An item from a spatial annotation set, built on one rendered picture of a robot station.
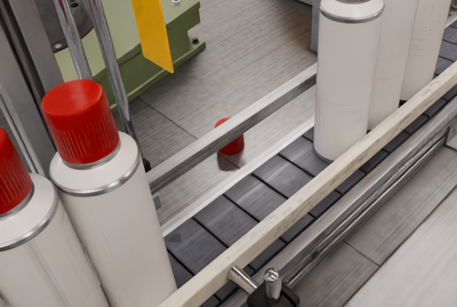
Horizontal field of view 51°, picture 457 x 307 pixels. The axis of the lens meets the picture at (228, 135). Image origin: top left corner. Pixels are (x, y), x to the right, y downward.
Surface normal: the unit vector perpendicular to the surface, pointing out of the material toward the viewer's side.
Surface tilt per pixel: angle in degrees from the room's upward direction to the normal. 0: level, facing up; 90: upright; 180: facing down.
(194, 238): 0
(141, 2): 90
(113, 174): 45
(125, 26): 4
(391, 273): 0
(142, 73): 90
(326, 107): 90
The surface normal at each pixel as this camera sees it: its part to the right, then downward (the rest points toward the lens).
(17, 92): 0.68, 0.44
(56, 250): 0.88, 0.26
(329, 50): -0.77, 0.46
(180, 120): -0.08, -0.75
